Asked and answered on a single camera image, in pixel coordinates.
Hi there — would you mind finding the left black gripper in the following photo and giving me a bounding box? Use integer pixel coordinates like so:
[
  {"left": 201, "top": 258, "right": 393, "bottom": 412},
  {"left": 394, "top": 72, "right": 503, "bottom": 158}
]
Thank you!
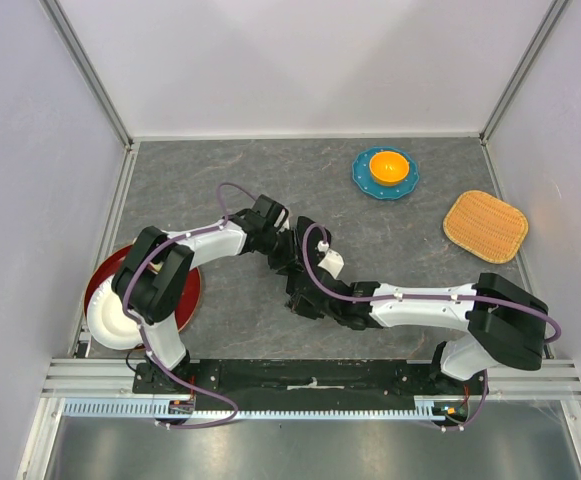
[{"left": 258, "top": 227, "right": 307, "bottom": 277}]

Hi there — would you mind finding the black zip tool case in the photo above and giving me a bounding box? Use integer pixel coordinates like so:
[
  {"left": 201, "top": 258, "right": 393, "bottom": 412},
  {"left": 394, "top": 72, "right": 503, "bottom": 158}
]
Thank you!
[{"left": 282, "top": 216, "right": 331, "bottom": 311}]

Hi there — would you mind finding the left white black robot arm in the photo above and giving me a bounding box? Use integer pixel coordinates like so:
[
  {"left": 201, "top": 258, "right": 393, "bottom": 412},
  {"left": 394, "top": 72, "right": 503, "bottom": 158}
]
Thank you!
[{"left": 111, "top": 195, "right": 289, "bottom": 393}]

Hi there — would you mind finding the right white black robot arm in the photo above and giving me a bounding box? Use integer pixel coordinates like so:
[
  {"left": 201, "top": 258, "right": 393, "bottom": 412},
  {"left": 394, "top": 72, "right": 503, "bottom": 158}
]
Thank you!
[{"left": 286, "top": 269, "right": 561, "bottom": 394}]

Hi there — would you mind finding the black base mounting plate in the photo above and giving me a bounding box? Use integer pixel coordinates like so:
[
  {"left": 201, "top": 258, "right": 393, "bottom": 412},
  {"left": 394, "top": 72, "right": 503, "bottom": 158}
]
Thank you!
[{"left": 132, "top": 357, "right": 487, "bottom": 412}]

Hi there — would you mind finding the teal scalloped plate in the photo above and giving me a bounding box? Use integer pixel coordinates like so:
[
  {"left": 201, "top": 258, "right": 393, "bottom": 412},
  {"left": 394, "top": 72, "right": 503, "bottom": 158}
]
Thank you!
[{"left": 352, "top": 147, "right": 420, "bottom": 201}]

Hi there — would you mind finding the orange bowl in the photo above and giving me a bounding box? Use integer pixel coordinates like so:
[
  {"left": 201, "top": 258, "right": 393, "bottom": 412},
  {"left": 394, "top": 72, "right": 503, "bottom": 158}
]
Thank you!
[{"left": 368, "top": 151, "right": 410, "bottom": 187}]

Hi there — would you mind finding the red plate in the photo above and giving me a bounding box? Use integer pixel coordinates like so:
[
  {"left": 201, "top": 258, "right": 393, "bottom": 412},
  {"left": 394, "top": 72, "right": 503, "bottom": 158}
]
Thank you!
[{"left": 83, "top": 245, "right": 202, "bottom": 332}]

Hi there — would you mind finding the white plate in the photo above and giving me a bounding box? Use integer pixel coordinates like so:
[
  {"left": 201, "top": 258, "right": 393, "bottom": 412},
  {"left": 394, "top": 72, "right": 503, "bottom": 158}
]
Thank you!
[{"left": 86, "top": 276, "right": 141, "bottom": 350}]

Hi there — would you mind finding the orange woven mat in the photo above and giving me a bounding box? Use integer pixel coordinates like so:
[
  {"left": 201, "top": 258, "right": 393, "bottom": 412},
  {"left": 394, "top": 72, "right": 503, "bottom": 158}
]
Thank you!
[{"left": 442, "top": 190, "right": 529, "bottom": 264}]

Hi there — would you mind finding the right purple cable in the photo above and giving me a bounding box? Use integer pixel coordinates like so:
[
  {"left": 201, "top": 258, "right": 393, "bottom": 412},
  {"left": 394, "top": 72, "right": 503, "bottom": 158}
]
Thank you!
[{"left": 302, "top": 222, "right": 562, "bottom": 434}]

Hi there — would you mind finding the purple cable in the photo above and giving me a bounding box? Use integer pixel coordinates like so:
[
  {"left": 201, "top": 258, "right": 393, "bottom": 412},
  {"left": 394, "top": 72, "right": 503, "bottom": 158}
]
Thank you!
[
  {"left": 302, "top": 222, "right": 562, "bottom": 434},
  {"left": 122, "top": 182, "right": 244, "bottom": 431}
]

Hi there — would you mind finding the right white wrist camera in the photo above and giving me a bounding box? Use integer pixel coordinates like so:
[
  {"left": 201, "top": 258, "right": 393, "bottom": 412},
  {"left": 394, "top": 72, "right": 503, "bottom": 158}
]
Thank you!
[{"left": 317, "top": 240, "right": 345, "bottom": 280}]

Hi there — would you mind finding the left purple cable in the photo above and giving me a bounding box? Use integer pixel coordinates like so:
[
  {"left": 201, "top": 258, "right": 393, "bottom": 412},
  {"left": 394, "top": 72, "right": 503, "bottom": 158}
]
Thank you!
[{"left": 122, "top": 182, "right": 244, "bottom": 431}]

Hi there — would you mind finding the slotted cable duct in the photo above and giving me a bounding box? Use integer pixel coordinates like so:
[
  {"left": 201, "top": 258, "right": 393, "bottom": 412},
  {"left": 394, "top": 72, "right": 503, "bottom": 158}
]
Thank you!
[{"left": 62, "top": 398, "right": 458, "bottom": 421}]

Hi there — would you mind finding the aluminium front rail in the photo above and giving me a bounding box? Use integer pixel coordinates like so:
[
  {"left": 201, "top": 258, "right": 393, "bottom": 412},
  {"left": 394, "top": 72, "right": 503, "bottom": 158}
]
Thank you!
[{"left": 41, "top": 358, "right": 581, "bottom": 401}]

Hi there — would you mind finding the left aluminium corner post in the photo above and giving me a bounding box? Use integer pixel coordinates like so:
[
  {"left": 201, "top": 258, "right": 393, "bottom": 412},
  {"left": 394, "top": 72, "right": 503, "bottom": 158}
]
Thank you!
[{"left": 38, "top": 0, "right": 135, "bottom": 151}]

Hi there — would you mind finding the aluminium corner post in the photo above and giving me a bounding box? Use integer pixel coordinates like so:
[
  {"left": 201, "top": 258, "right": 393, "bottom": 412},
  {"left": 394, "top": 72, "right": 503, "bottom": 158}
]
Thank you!
[
  {"left": 478, "top": 0, "right": 571, "bottom": 146},
  {"left": 38, "top": 0, "right": 135, "bottom": 151}
]

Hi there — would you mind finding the right aluminium corner post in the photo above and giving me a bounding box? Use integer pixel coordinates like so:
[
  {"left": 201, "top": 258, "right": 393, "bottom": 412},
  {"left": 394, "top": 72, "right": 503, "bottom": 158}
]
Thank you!
[{"left": 478, "top": 0, "right": 571, "bottom": 146}]

